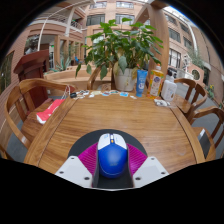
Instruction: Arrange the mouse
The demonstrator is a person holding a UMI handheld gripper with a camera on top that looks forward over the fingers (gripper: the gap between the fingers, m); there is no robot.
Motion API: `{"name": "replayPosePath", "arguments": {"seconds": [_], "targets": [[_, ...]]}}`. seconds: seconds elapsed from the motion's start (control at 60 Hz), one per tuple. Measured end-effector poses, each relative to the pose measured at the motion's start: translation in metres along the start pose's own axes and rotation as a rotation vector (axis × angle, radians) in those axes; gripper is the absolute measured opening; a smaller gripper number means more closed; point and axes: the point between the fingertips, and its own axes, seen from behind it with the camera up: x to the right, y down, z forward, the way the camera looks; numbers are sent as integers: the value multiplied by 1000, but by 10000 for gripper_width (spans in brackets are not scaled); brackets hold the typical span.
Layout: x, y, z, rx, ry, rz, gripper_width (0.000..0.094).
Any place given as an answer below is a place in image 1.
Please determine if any dark red wooden lectern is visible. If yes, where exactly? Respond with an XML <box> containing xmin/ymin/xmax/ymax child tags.
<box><xmin>13</xmin><ymin>49</ymin><xmax>51</xmax><ymax>109</ymax></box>

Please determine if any green potted plant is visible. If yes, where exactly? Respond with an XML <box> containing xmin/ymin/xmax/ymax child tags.
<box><xmin>75</xmin><ymin>18</ymin><xmax>164</xmax><ymax>93</ymax></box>

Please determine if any black round mouse pad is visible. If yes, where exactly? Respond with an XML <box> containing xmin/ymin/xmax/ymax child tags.
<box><xmin>67</xmin><ymin>128</ymin><xmax>148</xmax><ymax>190</ymax></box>

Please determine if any blue and white computer mouse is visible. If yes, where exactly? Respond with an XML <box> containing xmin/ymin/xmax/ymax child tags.
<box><xmin>97</xmin><ymin>132</ymin><xmax>129</xmax><ymax>179</ymax></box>

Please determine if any blue squeeze tube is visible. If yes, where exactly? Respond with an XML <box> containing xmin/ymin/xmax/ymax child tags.
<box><xmin>135</xmin><ymin>69</ymin><xmax>149</xmax><ymax>98</ymax></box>

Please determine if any white pump bottle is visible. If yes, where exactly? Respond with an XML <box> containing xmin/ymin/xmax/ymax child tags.
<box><xmin>160</xmin><ymin>69</ymin><xmax>178</xmax><ymax>102</ymax></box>

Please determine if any red packet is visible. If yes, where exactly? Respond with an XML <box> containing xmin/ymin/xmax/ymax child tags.
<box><xmin>35</xmin><ymin>98</ymin><xmax>67</xmax><ymax>125</ymax></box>

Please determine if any black notebook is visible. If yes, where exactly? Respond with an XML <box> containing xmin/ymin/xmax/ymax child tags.
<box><xmin>198</xmin><ymin>128</ymin><xmax>213</xmax><ymax>158</ymax></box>

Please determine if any wooden armchair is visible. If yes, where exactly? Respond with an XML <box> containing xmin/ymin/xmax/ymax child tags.
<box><xmin>173</xmin><ymin>77</ymin><xmax>208</xmax><ymax>123</ymax></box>
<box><xmin>3</xmin><ymin>78</ymin><xmax>76</xmax><ymax>151</ymax></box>
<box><xmin>190</xmin><ymin>106</ymin><xmax>224</xmax><ymax>161</ymax></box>
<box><xmin>87</xmin><ymin>66</ymin><xmax>114</xmax><ymax>91</ymax></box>

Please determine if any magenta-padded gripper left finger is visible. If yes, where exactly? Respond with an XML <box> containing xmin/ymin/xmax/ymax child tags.
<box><xmin>54</xmin><ymin>142</ymin><xmax>101</xmax><ymax>189</ymax></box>

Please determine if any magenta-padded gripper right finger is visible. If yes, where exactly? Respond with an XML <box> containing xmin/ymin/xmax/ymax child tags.
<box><xmin>126</xmin><ymin>143</ymin><xmax>170</xmax><ymax>189</ymax></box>

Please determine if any yellow dish soap bottle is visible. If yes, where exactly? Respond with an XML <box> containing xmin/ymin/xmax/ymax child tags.
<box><xmin>146</xmin><ymin>64</ymin><xmax>165</xmax><ymax>100</ymax></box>

